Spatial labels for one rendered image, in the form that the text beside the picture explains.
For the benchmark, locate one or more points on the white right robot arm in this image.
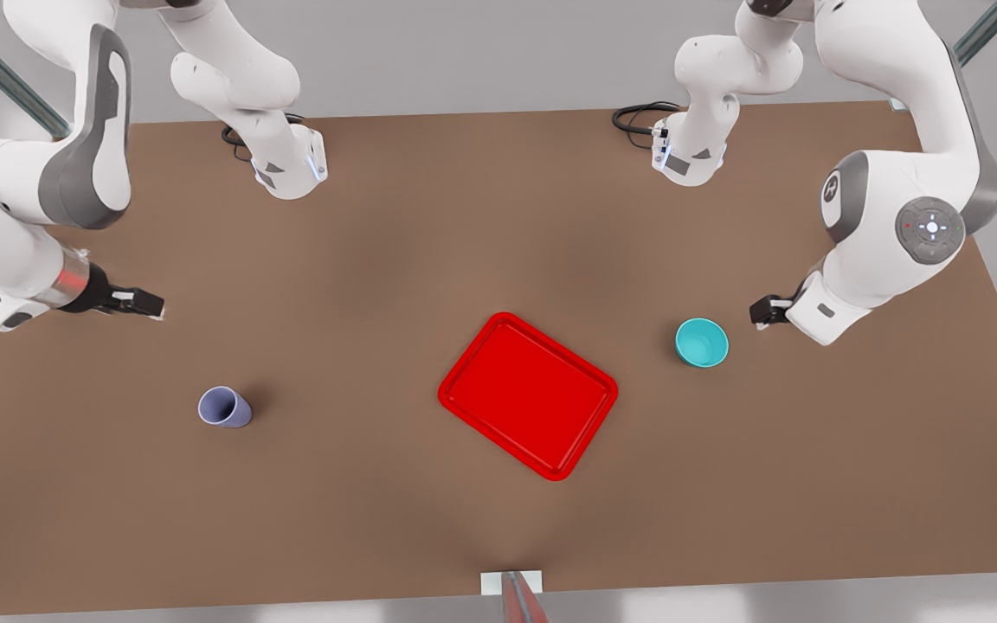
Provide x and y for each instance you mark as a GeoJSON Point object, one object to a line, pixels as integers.
{"type": "Point", "coordinates": [14, 216]}

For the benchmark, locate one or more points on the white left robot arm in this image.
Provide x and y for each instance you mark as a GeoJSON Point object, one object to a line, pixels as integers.
{"type": "Point", "coordinates": [879, 242]}

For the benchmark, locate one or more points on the teal bowl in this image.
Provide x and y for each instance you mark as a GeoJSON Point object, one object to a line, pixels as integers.
{"type": "Point", "coordinates": [702, 343]}

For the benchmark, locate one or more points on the lavender cup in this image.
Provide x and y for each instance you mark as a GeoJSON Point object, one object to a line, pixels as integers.
{"type": "Point", "coordinates": [223, 407]}

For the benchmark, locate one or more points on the red rectangular tray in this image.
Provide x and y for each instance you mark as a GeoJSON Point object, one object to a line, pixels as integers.
{"type": "Point", "coordinates": [527, 396]}

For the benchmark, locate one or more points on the silver frame post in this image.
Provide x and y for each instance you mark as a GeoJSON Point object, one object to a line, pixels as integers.
{"type": "Point", "coordinates": [987, 30]}
{"type": "Point", "coordinates": [517, 597]}
{"type": "Point", "coordinates": [5, 78]}

